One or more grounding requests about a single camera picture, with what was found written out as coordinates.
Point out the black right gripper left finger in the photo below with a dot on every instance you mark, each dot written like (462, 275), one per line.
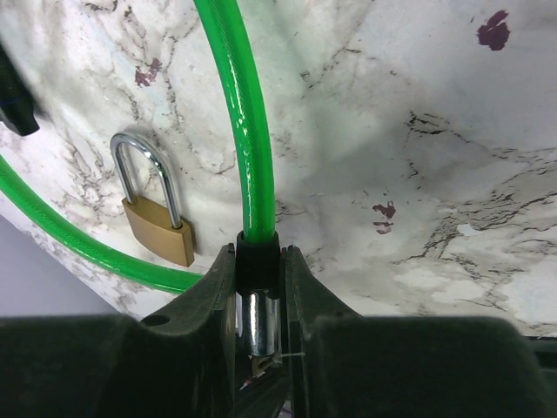
(176, 362)

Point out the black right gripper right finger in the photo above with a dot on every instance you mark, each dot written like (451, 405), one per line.
(343, 364)

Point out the black T-shaped tool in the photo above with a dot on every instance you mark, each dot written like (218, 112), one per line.
(17, 104)

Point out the green cable lock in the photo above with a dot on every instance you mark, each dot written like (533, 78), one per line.
(225, 31)

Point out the brass padlock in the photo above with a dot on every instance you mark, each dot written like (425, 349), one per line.
(159, 228)

